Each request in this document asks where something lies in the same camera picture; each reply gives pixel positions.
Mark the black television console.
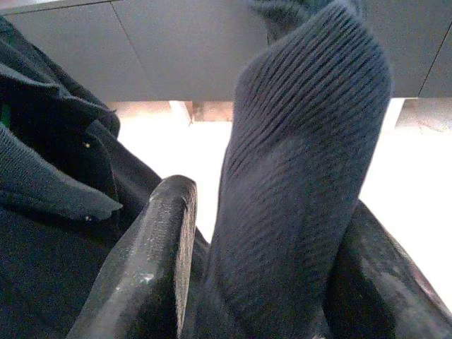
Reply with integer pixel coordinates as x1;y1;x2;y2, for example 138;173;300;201
0;0;452;133

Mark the black T-shirt green print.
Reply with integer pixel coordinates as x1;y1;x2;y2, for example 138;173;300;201
0;17;213;339

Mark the plain black garment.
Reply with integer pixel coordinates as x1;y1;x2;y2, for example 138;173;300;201
183;0;393;339

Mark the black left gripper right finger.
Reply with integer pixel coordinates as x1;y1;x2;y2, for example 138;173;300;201
324;199;452;339

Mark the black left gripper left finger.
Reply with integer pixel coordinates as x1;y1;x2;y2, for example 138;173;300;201
66;174;198;339

